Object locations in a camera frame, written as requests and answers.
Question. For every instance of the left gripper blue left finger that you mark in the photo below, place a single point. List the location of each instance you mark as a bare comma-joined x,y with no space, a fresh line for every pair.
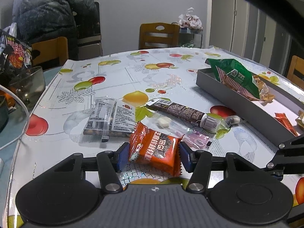
109,164

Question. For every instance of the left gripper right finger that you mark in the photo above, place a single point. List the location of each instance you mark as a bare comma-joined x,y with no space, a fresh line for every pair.
198,163

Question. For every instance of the clear lollipop packet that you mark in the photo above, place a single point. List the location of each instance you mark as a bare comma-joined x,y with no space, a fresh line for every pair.
193,138

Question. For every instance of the orange snack packet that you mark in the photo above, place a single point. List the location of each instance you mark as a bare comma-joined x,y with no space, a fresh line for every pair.
155,149

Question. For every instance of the brown chocolate tube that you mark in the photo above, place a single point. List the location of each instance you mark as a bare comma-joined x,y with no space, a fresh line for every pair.
193,116

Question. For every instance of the clear nut packet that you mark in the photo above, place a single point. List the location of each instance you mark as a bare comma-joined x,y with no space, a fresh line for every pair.
111,118

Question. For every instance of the small silver candy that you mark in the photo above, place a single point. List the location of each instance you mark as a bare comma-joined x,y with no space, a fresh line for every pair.
232,120

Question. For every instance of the yellow peanut snack bag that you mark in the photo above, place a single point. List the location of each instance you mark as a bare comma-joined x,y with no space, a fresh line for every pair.
264,93

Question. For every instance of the red small snack packet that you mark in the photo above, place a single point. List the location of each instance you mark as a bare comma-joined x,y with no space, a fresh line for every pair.
282,118

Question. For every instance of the green snack bag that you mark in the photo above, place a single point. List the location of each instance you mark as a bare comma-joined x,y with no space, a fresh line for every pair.
235,76

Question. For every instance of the fruit pattern tablecloth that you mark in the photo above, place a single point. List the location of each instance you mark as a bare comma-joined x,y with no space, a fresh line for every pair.
134,77

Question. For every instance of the grey cardboard tray box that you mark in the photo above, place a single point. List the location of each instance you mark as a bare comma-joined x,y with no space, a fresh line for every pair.
261,117

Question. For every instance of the glass bowl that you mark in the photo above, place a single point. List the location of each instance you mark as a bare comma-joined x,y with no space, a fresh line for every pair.
29,85

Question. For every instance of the black cabinet appliance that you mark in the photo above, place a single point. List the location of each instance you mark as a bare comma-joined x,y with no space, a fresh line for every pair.
89,37

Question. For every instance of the wooden chair near person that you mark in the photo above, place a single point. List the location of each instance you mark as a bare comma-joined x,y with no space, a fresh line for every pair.
50,50

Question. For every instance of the wooden chair right side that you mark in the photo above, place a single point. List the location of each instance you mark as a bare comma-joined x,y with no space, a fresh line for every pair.
158,35

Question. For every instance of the black instant noodle bag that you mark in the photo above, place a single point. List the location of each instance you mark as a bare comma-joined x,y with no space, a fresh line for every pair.
16,56

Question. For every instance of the white door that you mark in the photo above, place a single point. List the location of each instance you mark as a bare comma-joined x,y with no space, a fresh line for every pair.
243,29

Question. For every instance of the white plastic shopping bag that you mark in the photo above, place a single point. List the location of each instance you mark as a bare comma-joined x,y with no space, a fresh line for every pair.
190,20

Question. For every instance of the person in puffer jacket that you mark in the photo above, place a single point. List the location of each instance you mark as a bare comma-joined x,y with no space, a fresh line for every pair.
42,20

